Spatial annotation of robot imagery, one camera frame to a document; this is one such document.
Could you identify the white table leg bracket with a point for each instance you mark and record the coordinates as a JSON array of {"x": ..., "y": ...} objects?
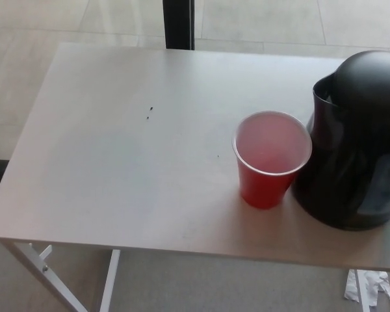
[{"x": 38, "y": 251}]

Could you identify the white straight table leg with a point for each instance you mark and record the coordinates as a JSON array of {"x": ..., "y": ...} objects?
[
  {"x": 109, "y": 282},
  {"x": 361, "y": 292}
]

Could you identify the black electric kettle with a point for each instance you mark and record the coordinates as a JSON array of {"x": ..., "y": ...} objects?
[{"x": 344, "y": 156}]

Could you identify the crumpled white paper scrap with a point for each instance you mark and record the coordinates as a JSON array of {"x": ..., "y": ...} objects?
[{"x": 379, "y": 287}]

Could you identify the black vertical window post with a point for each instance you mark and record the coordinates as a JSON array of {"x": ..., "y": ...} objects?
[{"x": 178, "y": 24}]

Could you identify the white slanted table leg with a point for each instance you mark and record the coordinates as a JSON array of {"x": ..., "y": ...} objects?
[{"x": 45, "y": 279}]

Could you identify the red plastic cup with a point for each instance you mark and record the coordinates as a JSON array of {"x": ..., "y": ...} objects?
[{"x": 263, "y": 188}]

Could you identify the white paper strip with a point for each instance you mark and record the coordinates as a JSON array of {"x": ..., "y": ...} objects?
[{"x": 350, "y": 286}]

